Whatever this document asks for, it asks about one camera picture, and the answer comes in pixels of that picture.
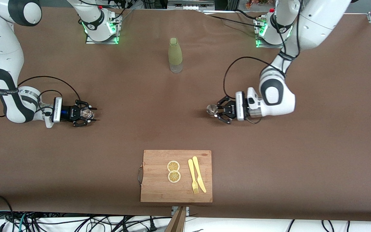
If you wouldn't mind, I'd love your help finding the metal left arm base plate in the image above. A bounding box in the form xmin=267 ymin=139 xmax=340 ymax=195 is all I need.
xmin=256 ymin=18 xmax=290 ymax=49

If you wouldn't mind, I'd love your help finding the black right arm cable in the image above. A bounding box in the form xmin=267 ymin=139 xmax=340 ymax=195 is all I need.
xmin=0 ymin=76 xmax=81 ymax=118

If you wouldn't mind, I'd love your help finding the clear glass beaker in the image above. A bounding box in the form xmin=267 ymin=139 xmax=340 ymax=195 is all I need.
xmin=80 ymin=108 xmax=95 ymax=120

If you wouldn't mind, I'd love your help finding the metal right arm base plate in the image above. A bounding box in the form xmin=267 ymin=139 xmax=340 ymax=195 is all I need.
xmin=86 ymin=14 xmax=121 ymax=44

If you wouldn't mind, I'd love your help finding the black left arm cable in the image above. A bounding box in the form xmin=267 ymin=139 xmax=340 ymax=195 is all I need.
xmin=223 ymin=0 xmax=302 ymax=100

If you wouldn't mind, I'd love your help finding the yellow plastic knife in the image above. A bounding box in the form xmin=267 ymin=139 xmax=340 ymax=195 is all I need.
xmin=192 ymin=156 xmax=207 ymax=193

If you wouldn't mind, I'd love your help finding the glass bottle with green sleeve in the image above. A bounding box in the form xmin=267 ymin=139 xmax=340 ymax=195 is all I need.
xmin=168 ymin=37 xmax=183 ymax=73

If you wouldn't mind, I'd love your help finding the wooden cutting board with handle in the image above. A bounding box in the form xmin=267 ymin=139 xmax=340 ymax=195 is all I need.
xmin=138 ymin=150 xmax=213 ymax=203

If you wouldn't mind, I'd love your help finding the yellow plastic fork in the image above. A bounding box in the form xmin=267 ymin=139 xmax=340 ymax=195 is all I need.
xmin=188 ymin=159 xmax=199 ymax=194

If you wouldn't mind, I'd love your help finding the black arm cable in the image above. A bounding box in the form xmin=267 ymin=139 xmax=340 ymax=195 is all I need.
xmin=0 ymin=76 xmax=81 ymax=118
xmin=223 ymin=0 xmax=302 ymax=100

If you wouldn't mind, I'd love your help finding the brown table cover sheet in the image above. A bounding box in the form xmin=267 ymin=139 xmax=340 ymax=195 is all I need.
xmin=0 ymin=6 xmax=371 ymax=223

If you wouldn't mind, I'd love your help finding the wooden post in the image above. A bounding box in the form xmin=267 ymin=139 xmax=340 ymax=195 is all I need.
xmin=165 ymin=207 xmax=187 ymax=232

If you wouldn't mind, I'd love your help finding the small metal bracket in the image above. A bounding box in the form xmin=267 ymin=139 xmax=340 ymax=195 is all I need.
xmin=172 ymin=206 xmax=190 ymax=216

